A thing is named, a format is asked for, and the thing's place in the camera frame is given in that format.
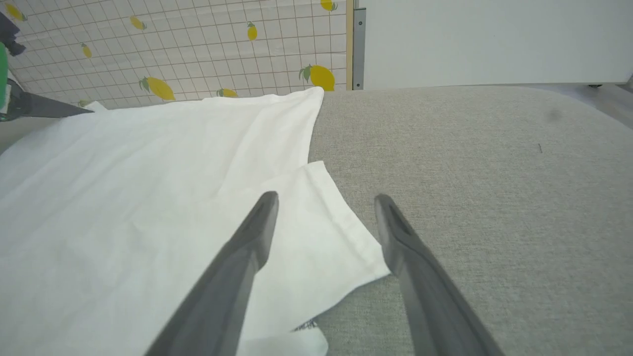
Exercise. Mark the plain white board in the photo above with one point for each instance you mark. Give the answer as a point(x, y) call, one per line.
point(494, 39)

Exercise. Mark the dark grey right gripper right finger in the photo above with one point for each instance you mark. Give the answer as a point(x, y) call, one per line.
point(425, 296)

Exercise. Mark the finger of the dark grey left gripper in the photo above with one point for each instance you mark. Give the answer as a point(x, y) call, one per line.
point(39, 106)

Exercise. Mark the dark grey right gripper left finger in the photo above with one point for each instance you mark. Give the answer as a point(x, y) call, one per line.
point(232, 277)

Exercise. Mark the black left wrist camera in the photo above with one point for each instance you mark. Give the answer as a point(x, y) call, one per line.
point(10, 34)

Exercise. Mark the light wooden edge strip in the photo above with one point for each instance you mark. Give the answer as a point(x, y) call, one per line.
point(349, 44)

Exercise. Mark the lemon print tile panel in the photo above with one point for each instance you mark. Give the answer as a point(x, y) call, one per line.
point(198, 49)

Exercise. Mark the white t-shirt with grey stitching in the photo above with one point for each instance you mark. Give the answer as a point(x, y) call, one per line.
point(123, 198)

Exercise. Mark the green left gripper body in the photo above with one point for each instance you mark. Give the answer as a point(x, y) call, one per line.
point(3, 74)

